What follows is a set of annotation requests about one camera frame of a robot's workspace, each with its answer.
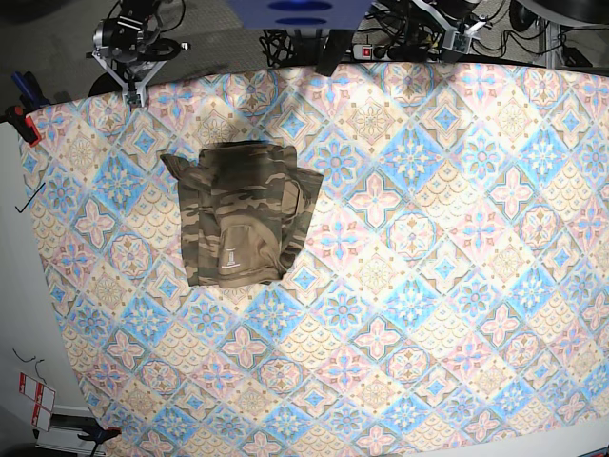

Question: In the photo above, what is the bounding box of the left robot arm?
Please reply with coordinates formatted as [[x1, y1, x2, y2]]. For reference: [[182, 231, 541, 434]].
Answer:
[[374, 1, 495, 36]]

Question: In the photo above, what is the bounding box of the red black clamp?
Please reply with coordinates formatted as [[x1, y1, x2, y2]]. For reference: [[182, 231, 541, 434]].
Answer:
[[1, 106, 41, 147]]

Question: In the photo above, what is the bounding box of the black centre bracket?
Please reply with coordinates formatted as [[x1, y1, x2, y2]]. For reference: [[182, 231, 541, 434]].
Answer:
[[315, 30, 354, 77]]

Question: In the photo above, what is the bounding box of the blue clamp handle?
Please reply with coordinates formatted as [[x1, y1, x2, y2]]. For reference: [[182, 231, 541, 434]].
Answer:
[[11, 71, 50, 111]]

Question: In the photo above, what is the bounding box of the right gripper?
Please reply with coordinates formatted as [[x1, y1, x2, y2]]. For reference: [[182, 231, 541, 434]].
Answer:
[[87, 18, 188, 93]]

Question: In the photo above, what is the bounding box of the red white label tag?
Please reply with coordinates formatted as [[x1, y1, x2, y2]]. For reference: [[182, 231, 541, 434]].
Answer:
[[19, 372, 56, 432]]

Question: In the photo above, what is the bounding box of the black hex key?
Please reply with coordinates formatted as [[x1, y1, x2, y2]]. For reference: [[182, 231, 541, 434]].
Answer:
[[14, 182, 46, 214]]

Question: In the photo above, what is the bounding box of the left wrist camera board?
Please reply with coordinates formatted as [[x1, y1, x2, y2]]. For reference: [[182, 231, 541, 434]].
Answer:
[[442, 30, 472, 54]]

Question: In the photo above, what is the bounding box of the black round base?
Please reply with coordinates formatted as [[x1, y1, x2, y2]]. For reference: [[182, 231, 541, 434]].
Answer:
[[88, 72, 123, 97]]

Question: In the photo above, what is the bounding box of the black orange bottom clamp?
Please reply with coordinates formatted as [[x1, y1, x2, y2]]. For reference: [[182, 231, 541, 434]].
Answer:
[[77, 426, 122, 446]]

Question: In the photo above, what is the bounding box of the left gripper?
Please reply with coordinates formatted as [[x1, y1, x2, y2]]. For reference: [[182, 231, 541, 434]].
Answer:
[[429, 0, 492, 36]]

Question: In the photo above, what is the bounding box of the camouflage T-shirt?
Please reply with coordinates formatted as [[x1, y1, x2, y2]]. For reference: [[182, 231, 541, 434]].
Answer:
[[161, 141, 324, 288]]

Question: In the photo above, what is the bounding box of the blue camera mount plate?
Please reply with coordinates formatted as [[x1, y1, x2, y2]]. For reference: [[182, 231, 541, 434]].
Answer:
[[227, 0, 372, 30]]

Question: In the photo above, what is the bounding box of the patterned tile tablecloth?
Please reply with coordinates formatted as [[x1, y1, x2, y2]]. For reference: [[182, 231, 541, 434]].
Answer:
[[20, 63, 608, 456]]

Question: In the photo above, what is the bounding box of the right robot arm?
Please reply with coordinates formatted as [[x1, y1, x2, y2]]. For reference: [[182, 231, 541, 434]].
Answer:
[[87, 0, 190, 106]]

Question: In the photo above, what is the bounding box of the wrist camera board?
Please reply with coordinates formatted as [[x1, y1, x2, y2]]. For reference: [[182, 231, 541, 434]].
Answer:
[[124, 91, 145, 109], [442, 30, 472, 54]]

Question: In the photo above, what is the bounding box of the white power strip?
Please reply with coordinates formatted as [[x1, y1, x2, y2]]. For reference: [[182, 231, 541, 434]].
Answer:
[[350, 44, 441, 63]]

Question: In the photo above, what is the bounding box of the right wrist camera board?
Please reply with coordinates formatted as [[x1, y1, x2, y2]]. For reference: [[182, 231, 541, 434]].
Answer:
[[124, 91, 145, 109]]

